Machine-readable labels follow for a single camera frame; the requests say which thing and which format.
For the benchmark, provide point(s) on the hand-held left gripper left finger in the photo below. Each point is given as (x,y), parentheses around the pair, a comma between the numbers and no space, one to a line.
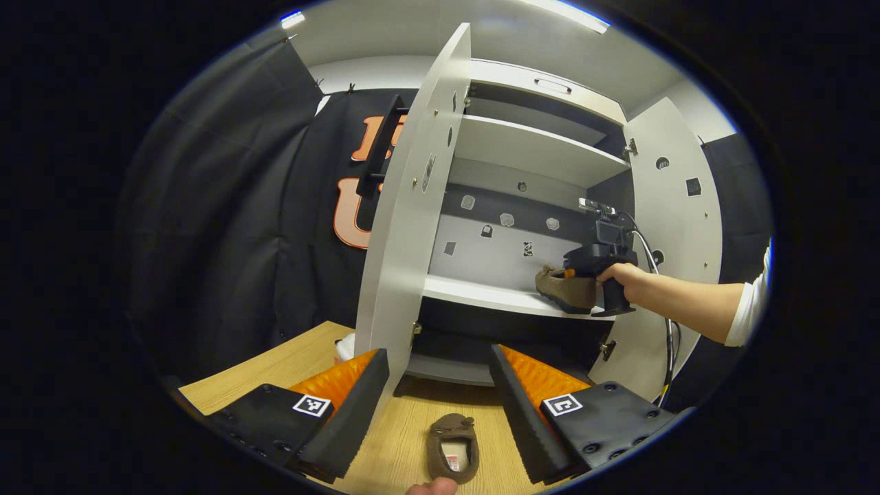
(350,419)

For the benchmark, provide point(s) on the white shoe cabinet door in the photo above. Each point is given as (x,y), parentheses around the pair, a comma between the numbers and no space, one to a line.
(405,240)
(680,227)

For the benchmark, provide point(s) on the white object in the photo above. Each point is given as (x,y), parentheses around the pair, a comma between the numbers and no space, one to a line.
(346,347)

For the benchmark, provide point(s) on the white shirt sleeve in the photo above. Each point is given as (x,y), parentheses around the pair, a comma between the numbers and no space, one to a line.
(753,309)

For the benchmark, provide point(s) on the white shoe cabinet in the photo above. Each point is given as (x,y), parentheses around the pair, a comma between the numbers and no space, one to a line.
(515,144)

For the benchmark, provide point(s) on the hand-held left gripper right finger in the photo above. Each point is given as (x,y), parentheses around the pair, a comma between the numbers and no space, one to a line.
(519,419)

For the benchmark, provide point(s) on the brown fluffy shoe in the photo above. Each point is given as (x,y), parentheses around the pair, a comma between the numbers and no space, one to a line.
(567,292)
(440,430)

